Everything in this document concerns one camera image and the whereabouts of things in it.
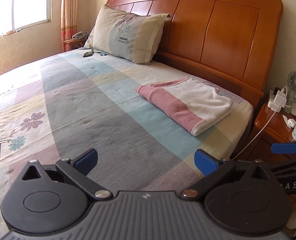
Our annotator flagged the small dark object on bed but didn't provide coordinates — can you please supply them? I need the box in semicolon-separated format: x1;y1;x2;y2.
83;51;94;57

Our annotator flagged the small green desk fan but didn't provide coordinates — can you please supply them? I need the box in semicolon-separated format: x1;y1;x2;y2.
286;71;296;113

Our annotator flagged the wooden headboard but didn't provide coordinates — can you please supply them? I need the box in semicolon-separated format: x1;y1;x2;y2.
107;0;283;106

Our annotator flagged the near wooden bedside table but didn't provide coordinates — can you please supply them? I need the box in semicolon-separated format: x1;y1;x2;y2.
233;100;296;205

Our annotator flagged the wooden nightstand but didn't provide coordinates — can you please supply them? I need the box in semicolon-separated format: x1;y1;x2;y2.
63;38;86;52

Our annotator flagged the far patchwork pillow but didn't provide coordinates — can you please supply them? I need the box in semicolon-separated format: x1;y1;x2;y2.
83;28;94;49

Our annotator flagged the white charger block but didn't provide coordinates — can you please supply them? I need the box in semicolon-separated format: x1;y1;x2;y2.
273;87;287;107

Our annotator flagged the near patchwork pillow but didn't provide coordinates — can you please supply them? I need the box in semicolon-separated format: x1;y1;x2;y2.
92;4;168;64

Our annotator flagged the right orange curtain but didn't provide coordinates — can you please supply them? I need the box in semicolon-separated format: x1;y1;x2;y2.
60;0;78;52

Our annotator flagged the white earbuds case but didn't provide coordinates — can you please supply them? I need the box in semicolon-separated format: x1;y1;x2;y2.
287;119;296;128

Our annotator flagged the patchwork pillow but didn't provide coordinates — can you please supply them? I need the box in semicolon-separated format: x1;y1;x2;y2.
83;28;94;49
92;4;168;64

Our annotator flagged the patchwork pastel bed sheet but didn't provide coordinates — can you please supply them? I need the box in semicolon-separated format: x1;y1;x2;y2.
0;50;253;238

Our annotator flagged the white charging cable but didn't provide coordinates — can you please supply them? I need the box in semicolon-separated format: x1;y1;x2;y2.
231;86;288;161

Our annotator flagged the pink and white knit sweater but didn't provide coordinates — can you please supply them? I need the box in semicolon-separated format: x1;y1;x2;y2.
136;76;233;137

